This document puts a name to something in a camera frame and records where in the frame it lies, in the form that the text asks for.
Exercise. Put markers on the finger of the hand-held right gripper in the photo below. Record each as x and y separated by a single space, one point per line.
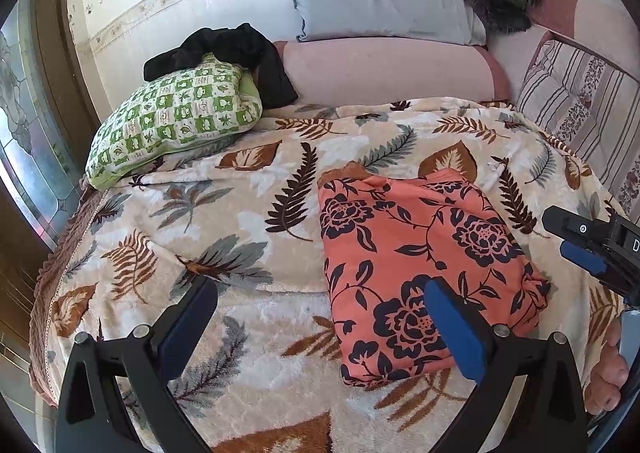
582 257
580 227

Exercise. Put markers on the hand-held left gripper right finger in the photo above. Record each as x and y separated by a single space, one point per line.
457 333

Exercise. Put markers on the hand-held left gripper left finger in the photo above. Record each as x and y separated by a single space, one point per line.
192 328

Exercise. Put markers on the orange floral garment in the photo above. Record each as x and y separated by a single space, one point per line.
400 258

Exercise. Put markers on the person's right hand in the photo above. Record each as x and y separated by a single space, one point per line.
607 378

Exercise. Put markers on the leaf print blanket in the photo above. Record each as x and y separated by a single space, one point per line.
225 213

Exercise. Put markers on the striped floral cushion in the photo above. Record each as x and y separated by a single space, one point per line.
575 88

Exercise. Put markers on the pink lace-edged bedsheet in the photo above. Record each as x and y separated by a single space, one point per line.
42 298

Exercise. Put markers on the green checked pillow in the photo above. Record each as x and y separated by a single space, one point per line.
170 123

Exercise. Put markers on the long pink bolster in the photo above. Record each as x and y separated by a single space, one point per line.
380 73

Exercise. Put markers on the black cloth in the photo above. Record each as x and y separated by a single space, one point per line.
225 45

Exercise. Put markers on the patterned glass window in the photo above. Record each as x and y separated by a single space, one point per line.
25 98

